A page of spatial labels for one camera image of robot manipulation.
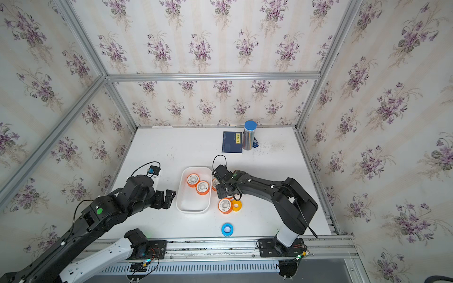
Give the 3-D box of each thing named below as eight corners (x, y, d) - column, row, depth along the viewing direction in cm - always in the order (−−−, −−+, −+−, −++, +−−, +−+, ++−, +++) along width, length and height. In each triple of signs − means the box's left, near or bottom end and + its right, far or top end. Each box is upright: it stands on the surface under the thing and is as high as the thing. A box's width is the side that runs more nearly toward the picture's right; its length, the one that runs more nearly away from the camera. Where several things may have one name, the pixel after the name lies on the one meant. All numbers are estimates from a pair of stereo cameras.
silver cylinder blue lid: (243, 150, 110) (245, 128, 95) (242, 142, 114) (245, 120, 99) (253, 150, 110) (257, 128, 95) (252, 142, 114) (256, 120, 99)
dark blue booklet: (222, 153, 109) (222, 151, 107) (222, 133, 120) (222, 131, 118) (243, 153, 109) (243, 151, 107) (241, 133, 121) (241, 131, 119)
